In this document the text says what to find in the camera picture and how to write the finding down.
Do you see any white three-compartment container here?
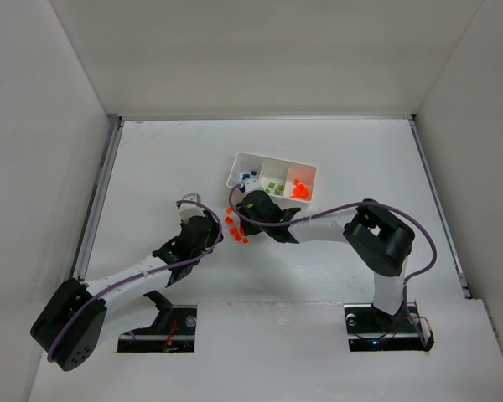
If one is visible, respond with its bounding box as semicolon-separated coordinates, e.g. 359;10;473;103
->
226;152;318;209

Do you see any small blue lego left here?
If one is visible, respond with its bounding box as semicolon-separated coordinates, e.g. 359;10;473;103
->
241;171;257;180

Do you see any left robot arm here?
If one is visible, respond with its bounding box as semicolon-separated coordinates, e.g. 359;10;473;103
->
30;211;222;372

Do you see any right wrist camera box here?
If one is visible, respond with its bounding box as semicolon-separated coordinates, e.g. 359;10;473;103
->
242;178;262;193

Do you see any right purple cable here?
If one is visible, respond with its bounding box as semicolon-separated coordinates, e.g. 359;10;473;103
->
228;180;439;344

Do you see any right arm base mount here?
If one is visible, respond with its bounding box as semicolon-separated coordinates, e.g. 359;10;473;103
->
344;302;435;353

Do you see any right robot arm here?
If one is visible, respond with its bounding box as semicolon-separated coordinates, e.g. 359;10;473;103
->
233;190;415;316

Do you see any large orange round lego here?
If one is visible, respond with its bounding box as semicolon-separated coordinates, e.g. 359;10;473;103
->
292;183;309;199

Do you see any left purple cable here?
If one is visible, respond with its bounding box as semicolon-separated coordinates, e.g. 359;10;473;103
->
46;200;224;363

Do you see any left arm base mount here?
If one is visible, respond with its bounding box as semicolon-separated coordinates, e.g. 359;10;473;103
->
117;291;198;353

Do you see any purple cable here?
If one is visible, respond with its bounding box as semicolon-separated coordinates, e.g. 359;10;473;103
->
228;180;439;344
46;200;224;363

